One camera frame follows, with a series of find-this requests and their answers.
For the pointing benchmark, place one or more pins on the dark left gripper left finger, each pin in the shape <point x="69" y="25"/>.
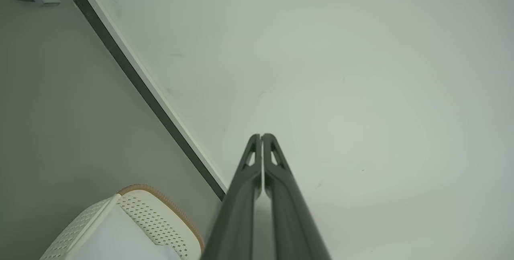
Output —
<point x="237" y="212"/>

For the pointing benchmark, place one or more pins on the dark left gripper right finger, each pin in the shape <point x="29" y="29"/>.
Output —
<point x="291" y="220"/>

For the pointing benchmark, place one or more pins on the white perforated laundry basket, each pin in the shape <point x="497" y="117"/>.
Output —
<point x="152" y="220"/>

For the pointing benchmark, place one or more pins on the white skirting board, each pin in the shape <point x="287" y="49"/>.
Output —
<point x="138" y="77"/>

